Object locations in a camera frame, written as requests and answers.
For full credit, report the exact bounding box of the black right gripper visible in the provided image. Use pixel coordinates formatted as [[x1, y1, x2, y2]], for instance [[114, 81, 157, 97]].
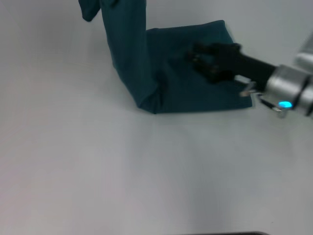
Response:
[[186, 43, 278, 92]]

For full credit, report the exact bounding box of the teal t-shirt with cream print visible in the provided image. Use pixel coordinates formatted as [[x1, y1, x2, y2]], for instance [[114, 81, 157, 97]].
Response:
[[78, 0, 253, 115]]

